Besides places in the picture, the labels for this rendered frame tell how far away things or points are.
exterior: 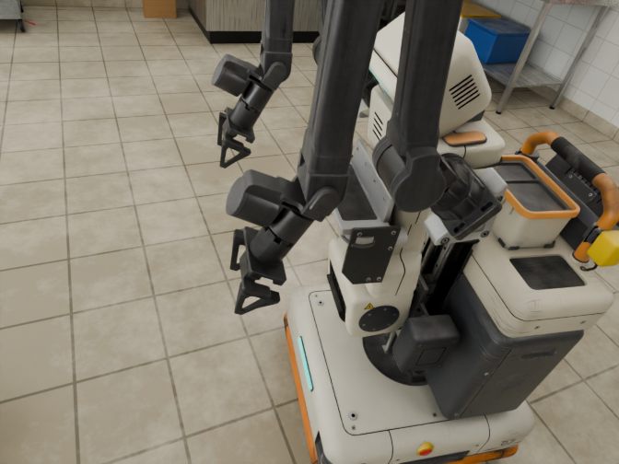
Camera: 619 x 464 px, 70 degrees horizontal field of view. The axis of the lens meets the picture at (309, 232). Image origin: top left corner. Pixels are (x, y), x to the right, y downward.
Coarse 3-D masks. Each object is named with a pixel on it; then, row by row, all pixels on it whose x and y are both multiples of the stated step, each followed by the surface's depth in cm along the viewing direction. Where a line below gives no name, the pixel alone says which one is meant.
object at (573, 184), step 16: (560, 160) 115; (560, 176) 114; (576, 176) 110; (576, 192) 109; (592, 192) 105; (592, 208) 105; (576, 224) 107; (592, 224) 97; (576, 240) 106; (592, 240) 96
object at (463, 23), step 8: (464, 8) 407; (472, 8) 411; (480, 8) 416; (464, 16) 390; (472, 16) 393; (480, 16) 397; (488, 16) 400; (496, 16) 404; (464, 24) 397; (464, 32) 403
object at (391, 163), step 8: (384, 152) 64; (392, 152) 63; (384, 160) 64; (392, 160) 62; (400, 160) 61; (440, 160) 64; (384, 168) 64; (392, 168) 62; (400, 168) 61; (440, 168) 63; (448, 168) 62; (384, 176) 64; (392, 176) 61; (448, 176) 63; (456, 176) 63; (448, 184) 64
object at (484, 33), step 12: (468, 24) 386; (480, 24) 373; (492, 24) 378; (504, 24) 384; (516, 24) 390; (468, 36) 388; (480, 36) 376; (492, 36) 365; (504, 36) 366; (516, 36) 371; (528, 36) 377; (480, 48) 378; (492, 48) 369; (504, 48) 374; (516, 48) 380; (480, 60) 381; (492, 60) 377; (504, 60) 383; (516, 60) 389
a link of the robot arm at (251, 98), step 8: (248, 80) 93; (256, 80) 94; (248, 88) 95; (256, 88) 94; (264, 88) 95; (248, 96) 95; (256, 96) 95; (264, 96) 95; (248, 104) 97; (256, 104) 96; (264, 104) 97
